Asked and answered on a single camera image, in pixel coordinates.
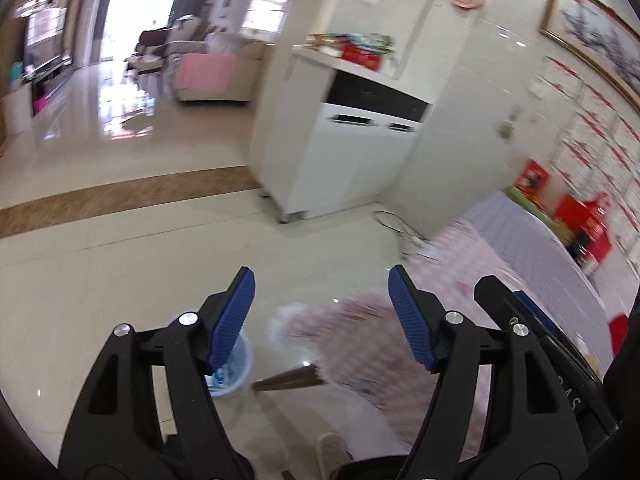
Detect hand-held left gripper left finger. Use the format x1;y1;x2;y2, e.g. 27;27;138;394
59;266;257;480

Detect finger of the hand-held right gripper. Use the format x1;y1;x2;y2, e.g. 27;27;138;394
514;290;608;401
474;275;619;437

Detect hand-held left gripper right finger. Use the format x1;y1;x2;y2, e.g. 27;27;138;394
389;264;590;480

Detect light blue plastic bin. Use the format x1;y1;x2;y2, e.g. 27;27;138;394
167;311;254;401

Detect pink grey checked tablecloth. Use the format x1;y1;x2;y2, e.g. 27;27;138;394
267;187;623;466

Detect blue white wrapper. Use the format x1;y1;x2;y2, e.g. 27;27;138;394
209;366;233;392

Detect brown wooden table leg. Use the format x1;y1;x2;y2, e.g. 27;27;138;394
252;364;327;394

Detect large red gift box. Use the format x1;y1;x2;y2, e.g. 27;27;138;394
555;192;614;277

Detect red picture card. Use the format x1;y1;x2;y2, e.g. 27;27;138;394
516;158;551;202

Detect person's beige slipper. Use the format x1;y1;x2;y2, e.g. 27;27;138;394
316;432;354;480

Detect white cabinet with black panel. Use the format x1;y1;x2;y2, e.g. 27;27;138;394
247;45;436;225

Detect beige sofa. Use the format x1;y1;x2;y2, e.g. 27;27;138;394
167;25;269;106

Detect pink blanket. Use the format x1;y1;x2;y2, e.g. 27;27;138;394
172;53;239;92

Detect gold framed blossom painting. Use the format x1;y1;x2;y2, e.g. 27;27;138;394
539;0;640;113

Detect dark chair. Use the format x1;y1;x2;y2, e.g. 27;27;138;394
125;30;173;79

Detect television cabinet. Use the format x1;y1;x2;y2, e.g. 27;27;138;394
30;60;77;119

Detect white appliance with teal top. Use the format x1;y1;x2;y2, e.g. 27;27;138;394
2;62;34;136

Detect white floor air conditioner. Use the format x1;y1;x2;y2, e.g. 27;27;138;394
82;0;106;69

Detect television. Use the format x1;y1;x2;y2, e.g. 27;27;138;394
22;7;69;81

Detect white power strip with cable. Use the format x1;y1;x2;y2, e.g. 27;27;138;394
372;209;442;262

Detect small hanging wall ornament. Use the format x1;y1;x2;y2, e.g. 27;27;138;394
497;107;521;144

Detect rows of wall certificates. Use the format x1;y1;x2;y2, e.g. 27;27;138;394
530;55;640;281

